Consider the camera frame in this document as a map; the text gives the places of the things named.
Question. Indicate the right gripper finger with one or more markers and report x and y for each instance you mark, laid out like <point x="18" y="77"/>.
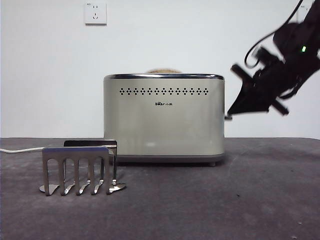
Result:
<point x="252" y="105"/>
<point x="243" y="96"/>

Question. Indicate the grey toaster lever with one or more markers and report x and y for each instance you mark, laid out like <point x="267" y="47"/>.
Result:
<point x="227" y="117"/>

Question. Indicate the brown bread slice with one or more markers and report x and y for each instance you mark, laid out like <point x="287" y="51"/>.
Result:
<point x="162" y="71"/>

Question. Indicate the beige stainless steel toaster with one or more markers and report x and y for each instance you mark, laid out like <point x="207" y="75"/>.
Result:
<point x="162" y="125"/>

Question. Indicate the shiny metal toast rack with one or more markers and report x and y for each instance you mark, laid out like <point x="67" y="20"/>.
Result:
<point x="75" y="152"/>

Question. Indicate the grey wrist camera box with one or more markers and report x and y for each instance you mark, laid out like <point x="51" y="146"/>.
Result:
<point x="262" y="55"/>

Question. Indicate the white wall power outlet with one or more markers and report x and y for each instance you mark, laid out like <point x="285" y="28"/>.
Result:
<point x="95" y="13"/>
<point x="305" y="8"/>

